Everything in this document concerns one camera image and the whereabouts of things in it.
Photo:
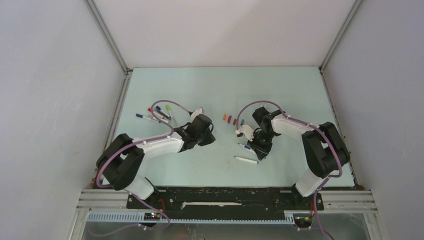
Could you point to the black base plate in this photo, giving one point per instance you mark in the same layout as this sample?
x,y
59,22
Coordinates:
x,y
231,203

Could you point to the grey cable duct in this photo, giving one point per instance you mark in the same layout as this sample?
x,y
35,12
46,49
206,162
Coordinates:
x,y
149,217

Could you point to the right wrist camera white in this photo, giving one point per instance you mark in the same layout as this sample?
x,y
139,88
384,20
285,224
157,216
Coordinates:
x,y
245,131

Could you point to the aluminium frame rail right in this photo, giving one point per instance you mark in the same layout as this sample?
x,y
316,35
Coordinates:
x,y
328,69

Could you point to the light green cap marker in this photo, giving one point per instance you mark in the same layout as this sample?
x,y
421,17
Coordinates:
x,y
168,108

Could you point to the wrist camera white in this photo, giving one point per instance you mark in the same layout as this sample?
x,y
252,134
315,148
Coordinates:
x,y
195,113
245,131

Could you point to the blue cap thick marker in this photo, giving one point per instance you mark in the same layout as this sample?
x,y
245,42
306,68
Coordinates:
x,y
246,147

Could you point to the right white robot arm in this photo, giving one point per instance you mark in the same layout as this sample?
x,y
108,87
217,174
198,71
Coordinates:
x,y
325,151

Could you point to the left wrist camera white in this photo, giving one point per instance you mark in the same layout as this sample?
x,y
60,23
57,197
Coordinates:
x,y
195,113

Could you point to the dark blue cap marker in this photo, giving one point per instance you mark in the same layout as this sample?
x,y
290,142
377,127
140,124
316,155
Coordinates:
x,y
147,118

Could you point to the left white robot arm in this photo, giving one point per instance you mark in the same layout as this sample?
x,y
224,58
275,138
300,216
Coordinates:
x,y
120,163

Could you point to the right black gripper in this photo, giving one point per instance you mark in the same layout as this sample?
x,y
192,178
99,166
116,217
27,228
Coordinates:
x,y
261,151

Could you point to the navy cap marker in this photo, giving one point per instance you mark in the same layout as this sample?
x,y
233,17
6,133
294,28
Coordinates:
x,y
160,111

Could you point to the blue cap thin marker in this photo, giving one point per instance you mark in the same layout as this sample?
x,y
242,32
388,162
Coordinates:
x,y
252,161

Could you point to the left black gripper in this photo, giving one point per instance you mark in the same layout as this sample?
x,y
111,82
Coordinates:
x,y
209,139

